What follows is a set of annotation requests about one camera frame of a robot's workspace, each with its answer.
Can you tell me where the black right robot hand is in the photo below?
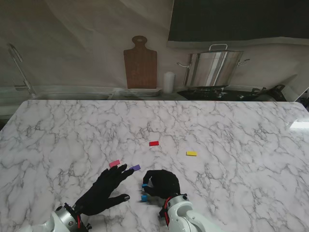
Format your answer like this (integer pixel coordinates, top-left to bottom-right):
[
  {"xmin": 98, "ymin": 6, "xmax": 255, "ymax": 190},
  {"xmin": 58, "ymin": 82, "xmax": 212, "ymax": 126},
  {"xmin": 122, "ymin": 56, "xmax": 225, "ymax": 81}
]
[{"xmin": 142, "ymin": 169, "xmax": 182, "ymax": 199}]

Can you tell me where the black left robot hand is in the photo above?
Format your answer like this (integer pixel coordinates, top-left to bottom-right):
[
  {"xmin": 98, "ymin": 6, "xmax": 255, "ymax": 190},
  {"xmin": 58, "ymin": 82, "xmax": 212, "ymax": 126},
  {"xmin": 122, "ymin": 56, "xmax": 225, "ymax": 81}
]
[{"xmin": 73, "ymin": 163, "xmax": 135, "ymax": 217}]

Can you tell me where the black gas stove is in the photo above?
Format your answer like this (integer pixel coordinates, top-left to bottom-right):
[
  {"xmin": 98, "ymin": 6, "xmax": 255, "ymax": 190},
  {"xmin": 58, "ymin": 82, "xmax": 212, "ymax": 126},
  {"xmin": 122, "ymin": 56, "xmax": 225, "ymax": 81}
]
[{"xmin": 177, "ymin": 85, "xmax": 254, "ymax": 102}]

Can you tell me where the white candle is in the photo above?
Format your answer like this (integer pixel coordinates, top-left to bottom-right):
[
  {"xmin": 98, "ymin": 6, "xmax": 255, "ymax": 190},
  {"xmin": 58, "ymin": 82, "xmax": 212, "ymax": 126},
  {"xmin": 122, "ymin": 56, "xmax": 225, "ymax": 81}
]
[{"xmin": 163, "ymin": 71, "xmax": 176, "ymax": 94}]

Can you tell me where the steel sink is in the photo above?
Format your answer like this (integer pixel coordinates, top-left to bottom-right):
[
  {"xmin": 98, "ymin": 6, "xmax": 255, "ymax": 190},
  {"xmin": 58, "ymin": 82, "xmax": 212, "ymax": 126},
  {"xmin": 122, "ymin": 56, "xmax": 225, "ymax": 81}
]
[{"xmin": 0, "ymin": 86, "xmax": 114, "ymax": 100}]

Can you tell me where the brown wooden cutting board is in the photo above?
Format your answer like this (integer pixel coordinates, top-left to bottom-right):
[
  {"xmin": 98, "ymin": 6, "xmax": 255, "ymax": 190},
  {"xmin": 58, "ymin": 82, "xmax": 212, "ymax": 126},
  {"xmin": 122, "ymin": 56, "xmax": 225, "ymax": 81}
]
[{"xmin": 123, "ymin": 35, "xmax": 158, "ymax": 89}]

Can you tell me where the steel stockpot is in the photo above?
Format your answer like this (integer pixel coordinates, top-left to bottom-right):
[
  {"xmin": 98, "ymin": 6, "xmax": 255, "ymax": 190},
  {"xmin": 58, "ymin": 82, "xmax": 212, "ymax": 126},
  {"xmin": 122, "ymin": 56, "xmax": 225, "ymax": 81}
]
[{"xmin": 178, "ymin": 43, "xmax": 251, "ymax": 87}]

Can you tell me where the dark range hood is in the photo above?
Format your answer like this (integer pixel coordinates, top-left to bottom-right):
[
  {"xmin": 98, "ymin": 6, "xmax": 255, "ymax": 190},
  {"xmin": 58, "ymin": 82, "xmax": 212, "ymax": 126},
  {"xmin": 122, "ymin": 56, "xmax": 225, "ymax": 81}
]
[{"xmin": 168, "ymin": 0, "xmax": 309, "ymax": 42}]

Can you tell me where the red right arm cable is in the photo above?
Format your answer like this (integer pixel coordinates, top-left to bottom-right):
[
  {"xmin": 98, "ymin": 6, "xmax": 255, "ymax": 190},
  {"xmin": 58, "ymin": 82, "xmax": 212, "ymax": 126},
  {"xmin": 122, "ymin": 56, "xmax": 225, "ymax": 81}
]
[{"xmin": 163, "ymin": 197, "xmax": 172, "ymax": 227}]

